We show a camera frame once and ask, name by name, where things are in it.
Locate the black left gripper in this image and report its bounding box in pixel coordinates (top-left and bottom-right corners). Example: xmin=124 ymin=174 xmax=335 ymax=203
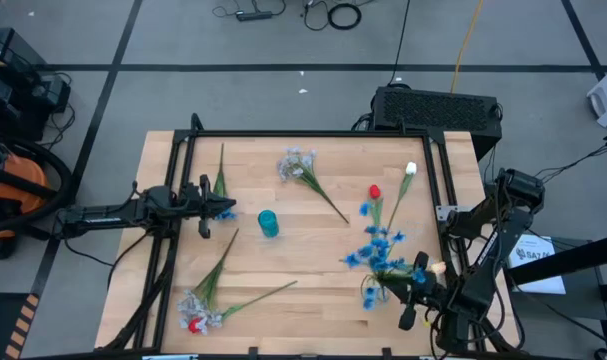
xmin=180 ymin=174 xmax=237 ymax=240

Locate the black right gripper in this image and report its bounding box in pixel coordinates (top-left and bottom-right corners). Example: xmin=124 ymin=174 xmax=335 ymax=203
xmin=385 ymin=251 xmax=464 ymax=331

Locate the small blue flower sprig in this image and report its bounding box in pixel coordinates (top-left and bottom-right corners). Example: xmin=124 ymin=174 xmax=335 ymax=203
xmin=360 ymin=284 xmax=392 ymax=312

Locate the large blue flower bouquet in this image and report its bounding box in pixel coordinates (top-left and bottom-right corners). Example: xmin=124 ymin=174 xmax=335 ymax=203
xmin=342 ymin=199 xmax=430 ymax=286

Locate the white artificial flower bouquet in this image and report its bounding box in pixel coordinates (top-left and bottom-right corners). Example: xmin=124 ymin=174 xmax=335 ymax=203
xmin=176 ymin=228 xmax=240 ymax=335
xmin=276 ymin=146 xmax=350 ymax=225

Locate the red artificial tulip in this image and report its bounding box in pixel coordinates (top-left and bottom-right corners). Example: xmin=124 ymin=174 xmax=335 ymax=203
xmin=367 ymin=183 xmax=387 ymax=239
xmin=187 ymin=279 xmax=299 ymax=335

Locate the white artificial tulip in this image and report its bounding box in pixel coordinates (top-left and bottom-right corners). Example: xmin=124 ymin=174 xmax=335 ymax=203
xmin=385 ymin=161 xmax=418 ymax=234

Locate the teal glass vase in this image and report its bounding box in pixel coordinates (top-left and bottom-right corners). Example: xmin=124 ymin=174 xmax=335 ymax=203
xmin=257 ymin=209 xmax=280 ymax=239

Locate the blue flower sprig long stem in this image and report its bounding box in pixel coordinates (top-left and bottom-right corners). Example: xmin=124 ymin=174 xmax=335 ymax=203
xmin=212 ymin=143 xmax=238 ymax=222

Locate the white paper manual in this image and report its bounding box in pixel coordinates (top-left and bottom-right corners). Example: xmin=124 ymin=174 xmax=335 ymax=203
xmin=507 ymin=233 xmax=568 ymax=296

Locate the orange vacuum cleaner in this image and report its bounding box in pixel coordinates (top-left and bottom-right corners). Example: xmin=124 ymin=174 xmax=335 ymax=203
xmin=0 ymin=140 xmax=52 ymax=261
xmin=0 ymin=130 xmax=74 ymax=235

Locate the black side stand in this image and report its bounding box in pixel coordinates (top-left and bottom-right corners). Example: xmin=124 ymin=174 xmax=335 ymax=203
xmin=502 ymin=234 xmax=607 ymax=360

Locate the black computer tower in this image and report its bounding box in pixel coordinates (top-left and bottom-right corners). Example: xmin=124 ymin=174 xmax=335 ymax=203
xmin=371 ymin=84 xmax=504 ymax=162

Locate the black power strip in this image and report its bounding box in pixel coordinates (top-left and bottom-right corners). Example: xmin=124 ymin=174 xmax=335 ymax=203
xmin=235 ymin=10 xmax=274 ymax=23

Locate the black electronics stack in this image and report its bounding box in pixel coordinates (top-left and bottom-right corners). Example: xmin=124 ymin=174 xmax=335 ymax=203
xmin=0 ymin=27 xmax=73 ymax=142

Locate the black metal table frame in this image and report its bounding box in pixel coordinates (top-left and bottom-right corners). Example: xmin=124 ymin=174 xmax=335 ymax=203
xmin=95 ymin=112 xmax=522 ymax=360

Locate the coiled black cable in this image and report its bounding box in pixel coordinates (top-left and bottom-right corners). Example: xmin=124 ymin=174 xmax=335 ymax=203
xmin=327 ymin=3 xmax=363 ymax=31

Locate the long black cable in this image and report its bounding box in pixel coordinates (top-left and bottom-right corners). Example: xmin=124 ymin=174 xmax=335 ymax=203
xmin=386 ymin=0 xmax=412 ymax=86

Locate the yellow cable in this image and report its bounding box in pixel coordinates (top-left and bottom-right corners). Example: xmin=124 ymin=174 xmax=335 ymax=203
xmin=450 ymin=0 xmax=486 ymax=95

